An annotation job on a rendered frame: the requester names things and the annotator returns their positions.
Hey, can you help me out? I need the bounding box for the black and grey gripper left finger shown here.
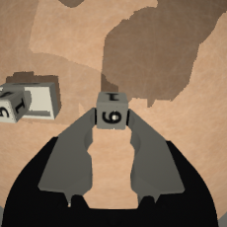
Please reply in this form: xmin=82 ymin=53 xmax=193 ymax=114
xmin=1 ymin=107 xmax=97 ymax=227

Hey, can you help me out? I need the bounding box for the grey number cube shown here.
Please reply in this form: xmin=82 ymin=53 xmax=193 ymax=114
xmin=0 ymin=91 xmax=28 ymax=123
xmin=96 ymin=92 xmax=128 ymax=130

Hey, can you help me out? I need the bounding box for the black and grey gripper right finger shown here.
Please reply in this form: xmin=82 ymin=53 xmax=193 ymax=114
xmin=126 ymin=109 xmax=219 ymax=227

